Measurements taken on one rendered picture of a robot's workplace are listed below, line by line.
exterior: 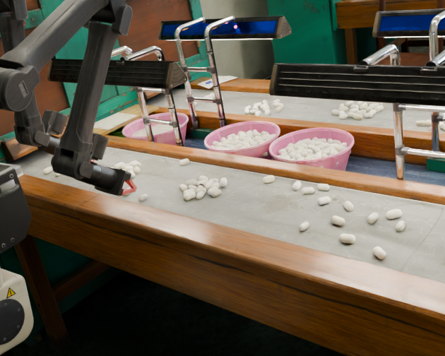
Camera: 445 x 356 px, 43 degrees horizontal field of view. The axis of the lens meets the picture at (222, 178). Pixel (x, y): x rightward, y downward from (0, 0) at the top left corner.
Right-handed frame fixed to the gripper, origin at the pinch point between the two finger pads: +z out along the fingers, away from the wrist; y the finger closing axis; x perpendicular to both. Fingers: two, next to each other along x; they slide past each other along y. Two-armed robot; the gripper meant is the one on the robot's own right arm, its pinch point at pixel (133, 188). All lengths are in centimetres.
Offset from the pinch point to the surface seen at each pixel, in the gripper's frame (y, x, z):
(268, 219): -36.5, -1.9, 14.3
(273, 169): -22.9, -18.0, 29.7
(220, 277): -35.3, 15.5, 3.2
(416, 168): -54, -31, 58
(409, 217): -68, -11, 25
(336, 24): 99, -171, 231
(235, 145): 4, -26, 43
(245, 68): 183, -140, 247
